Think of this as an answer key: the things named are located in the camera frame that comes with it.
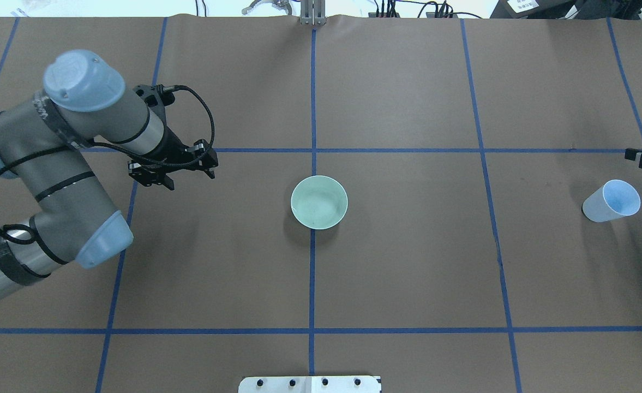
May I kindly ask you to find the white camera mast pedestal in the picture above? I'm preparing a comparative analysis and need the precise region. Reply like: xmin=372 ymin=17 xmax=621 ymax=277
xmin=238 ymin=375 xmax=382 ymax=392

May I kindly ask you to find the mint green ceramic bowl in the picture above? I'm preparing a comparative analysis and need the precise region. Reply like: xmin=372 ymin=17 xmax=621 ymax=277
xmin=290 ymin=176 xmax=349 ymax=230

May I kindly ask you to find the aluminium frame post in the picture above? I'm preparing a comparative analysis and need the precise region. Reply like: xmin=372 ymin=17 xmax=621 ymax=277
xmin=299 ymin=0 xmax=327 ymax=26

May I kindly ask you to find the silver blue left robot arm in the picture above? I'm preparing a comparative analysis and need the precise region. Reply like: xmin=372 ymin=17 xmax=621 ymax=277
xmin=0 ymin=49 xmax=219 ymax=301

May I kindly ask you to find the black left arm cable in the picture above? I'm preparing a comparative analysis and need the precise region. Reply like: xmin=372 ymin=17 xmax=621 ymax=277
xmin=0 ymin=85 xmax=215 ymax=245

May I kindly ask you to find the light blue plastic cup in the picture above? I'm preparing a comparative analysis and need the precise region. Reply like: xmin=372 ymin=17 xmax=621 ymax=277
xmin=581 ymin=180 xmax=641 ymax=222

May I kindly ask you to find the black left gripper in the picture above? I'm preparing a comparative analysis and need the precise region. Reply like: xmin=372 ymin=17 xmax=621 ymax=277
xmin=127 ymin=128 xmax=219 ymax=191

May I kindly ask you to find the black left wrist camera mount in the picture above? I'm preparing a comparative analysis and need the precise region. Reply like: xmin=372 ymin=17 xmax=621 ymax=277
xmin=132 ymin=84 xmax=176 ymax=122

